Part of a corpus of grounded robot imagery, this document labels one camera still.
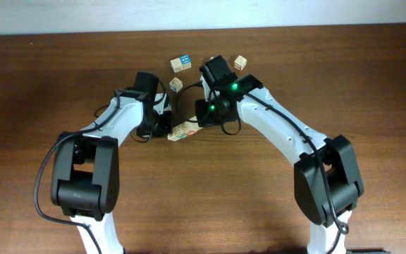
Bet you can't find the yellow letter wooden block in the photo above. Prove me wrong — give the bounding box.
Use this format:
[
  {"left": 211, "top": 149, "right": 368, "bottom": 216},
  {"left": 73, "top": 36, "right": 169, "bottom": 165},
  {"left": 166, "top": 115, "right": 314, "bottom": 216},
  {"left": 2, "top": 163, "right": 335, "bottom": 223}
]
[{"left": 167, "top": 132, "right": 180, "bottom": 141}]

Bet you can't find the green label wooden block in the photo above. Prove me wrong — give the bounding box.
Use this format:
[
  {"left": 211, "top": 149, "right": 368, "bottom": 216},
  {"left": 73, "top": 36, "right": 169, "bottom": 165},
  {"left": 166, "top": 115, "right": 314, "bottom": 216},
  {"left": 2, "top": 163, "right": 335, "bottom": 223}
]
[{"left": 173, "top": 124, "right": 187, "bottom": 139}]

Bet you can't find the blue label wooden block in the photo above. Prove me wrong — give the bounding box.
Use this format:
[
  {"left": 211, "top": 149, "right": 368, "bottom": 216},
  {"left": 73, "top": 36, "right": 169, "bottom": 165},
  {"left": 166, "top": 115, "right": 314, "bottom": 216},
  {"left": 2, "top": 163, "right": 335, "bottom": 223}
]
[{"left": 187, "top": 122, "right": 202, "bottom": 131}]

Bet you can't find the red label wooden block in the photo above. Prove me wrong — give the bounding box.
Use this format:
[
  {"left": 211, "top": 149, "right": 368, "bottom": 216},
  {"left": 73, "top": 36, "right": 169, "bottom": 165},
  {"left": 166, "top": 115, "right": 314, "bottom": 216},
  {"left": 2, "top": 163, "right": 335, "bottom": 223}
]
[{"left": 185, "top": 123, "right": 197, "bottom": 136}]

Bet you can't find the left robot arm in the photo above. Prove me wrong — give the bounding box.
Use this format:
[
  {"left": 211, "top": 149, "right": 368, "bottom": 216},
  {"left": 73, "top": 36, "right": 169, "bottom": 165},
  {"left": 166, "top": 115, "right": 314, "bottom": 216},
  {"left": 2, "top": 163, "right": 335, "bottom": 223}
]
[{"left": 51, "top": 72, "right": 171, "bottom": 253}]

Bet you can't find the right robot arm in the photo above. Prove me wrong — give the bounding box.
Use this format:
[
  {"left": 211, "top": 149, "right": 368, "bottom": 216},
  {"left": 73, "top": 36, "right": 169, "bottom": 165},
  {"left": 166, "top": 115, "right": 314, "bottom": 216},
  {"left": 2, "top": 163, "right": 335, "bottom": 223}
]
[{"left": 195, "top": 56, "right": 364, "bottom": 253}]

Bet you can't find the blue edged wooden block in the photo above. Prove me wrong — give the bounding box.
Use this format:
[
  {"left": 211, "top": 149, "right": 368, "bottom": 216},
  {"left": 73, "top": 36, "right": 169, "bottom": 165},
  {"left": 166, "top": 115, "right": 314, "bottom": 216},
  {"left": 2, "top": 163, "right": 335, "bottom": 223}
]
[{"left": 169, "top": 77, "right": 183, "bottom": 93}]

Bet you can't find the red wooden block far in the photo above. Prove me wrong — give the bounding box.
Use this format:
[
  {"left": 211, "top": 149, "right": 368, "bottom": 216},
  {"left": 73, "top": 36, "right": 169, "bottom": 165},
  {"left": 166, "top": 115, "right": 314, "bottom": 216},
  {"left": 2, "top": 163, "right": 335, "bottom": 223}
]
[{"left": 233, "top": 55, "right": 247, "bottom": 71}]

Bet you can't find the blue top wooden block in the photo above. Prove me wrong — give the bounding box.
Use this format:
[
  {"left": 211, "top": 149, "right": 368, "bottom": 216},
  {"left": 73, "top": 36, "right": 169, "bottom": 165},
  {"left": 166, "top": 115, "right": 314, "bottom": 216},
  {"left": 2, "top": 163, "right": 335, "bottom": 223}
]
[{"left": 180, "top": 54, "right": 192, "bottom": 70}]

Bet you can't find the plain wooden block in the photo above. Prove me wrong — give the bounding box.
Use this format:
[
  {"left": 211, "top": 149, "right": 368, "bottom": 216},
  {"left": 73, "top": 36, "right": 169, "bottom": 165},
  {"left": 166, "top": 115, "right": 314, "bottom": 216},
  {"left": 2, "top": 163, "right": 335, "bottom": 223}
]
[{"left": 171, "top": 58, "right": 183, "bottom": 73}]

